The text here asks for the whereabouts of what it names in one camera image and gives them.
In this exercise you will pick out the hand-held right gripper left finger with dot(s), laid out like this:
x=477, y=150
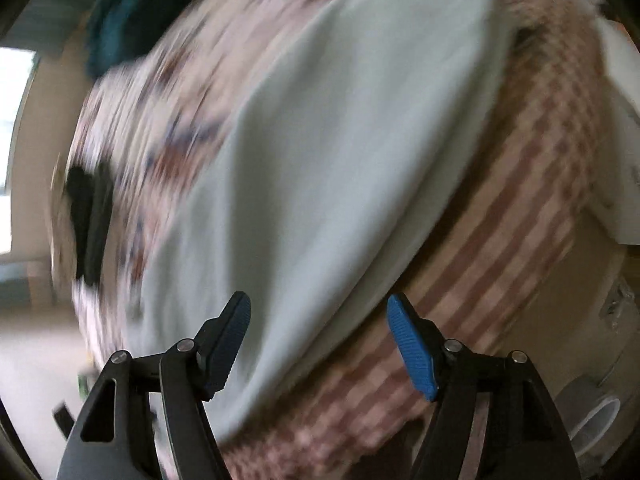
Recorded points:
x=234, y=327

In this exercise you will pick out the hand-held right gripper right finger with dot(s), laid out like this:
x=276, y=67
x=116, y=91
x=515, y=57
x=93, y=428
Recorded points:
x=407, y=345

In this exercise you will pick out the pale grey pants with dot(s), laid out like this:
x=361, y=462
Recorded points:
x=325, y=160

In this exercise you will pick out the grey tape roll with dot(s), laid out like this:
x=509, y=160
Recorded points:
x=575, y=402

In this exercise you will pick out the black cloth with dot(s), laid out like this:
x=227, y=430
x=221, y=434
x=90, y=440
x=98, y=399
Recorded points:
x=90, y=220

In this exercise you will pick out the brown checkered blanket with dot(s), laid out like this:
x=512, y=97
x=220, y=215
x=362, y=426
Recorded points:
x=525, y=185

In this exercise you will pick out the beige patterned cloth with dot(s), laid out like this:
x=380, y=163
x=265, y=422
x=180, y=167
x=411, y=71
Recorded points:
x=59, y=220

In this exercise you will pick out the window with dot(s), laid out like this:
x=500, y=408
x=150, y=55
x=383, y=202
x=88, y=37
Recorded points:
x=15, y=150

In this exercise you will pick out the teal cloth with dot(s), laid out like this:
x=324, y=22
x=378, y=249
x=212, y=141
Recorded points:
x=130, y=20

